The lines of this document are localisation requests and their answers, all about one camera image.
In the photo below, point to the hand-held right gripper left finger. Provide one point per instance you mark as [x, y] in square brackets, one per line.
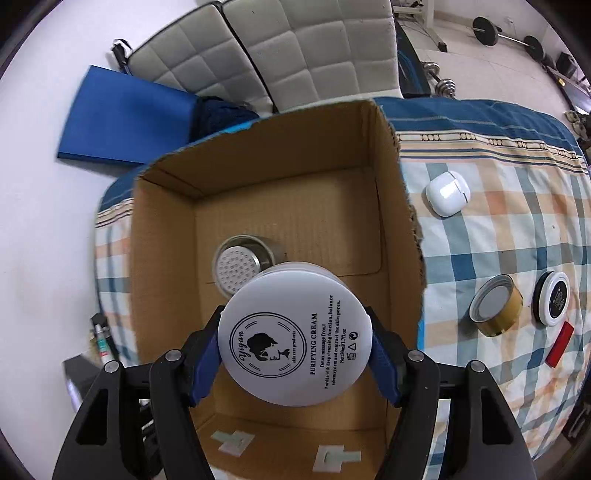
[207, 357]

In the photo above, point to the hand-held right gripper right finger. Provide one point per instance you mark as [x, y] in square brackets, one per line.
[383, 364]

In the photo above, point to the white cream jar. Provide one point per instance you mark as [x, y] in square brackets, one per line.
[295, 341]

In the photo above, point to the gold round tin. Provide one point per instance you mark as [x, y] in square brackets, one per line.
[496, 307]

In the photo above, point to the cardboard box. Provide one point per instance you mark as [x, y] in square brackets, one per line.
[286, 207]

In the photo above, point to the red small box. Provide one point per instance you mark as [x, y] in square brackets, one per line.
[559, 344]

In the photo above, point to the black and white jar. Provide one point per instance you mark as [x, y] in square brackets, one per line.
[551, 297]

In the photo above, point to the white earbud case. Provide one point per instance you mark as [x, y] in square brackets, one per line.
[445, 194]

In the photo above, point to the white glue tube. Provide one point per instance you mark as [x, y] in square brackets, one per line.
[103, 344]

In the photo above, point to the dark box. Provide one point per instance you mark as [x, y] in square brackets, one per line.
[78, 374]

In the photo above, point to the checked bedsheet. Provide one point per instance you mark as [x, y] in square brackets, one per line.
[485, 240]

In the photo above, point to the dark blue knitted cloth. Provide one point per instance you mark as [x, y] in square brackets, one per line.
[221, 117]

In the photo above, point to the blue mat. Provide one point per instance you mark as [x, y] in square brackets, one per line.
[124, 120]

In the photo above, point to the metal dumbbell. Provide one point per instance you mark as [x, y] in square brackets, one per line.
[445, 85]

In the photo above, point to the white quilted chair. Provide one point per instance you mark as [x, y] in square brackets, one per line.
[194, 60]
[318, 50]

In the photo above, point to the black exercise bench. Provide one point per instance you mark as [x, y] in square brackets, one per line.
[412, 64]

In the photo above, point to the black barbell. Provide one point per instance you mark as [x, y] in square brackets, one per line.
[485, 30]

